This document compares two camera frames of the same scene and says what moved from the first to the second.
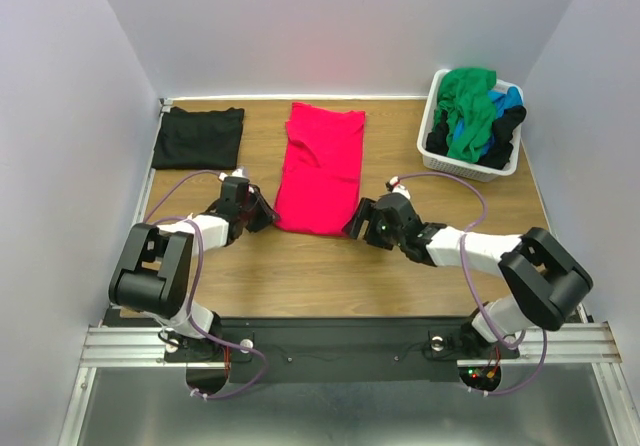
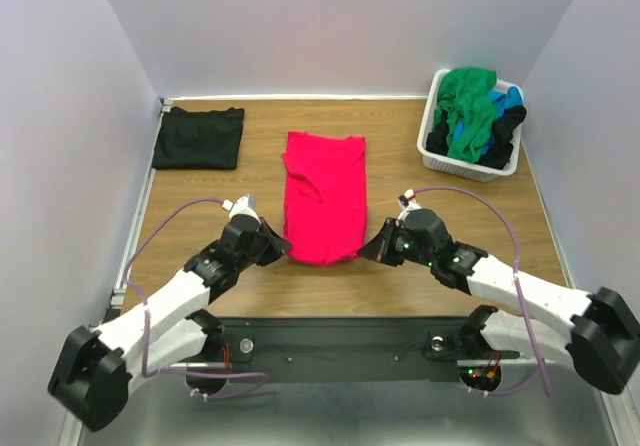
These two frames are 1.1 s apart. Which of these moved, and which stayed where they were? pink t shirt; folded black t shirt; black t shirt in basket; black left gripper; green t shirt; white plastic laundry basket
Moved: pink t shirt; black left gripper
Stayed: black t shirt in basket; green t shirt; white plastic laundry basket; folded black t shirt
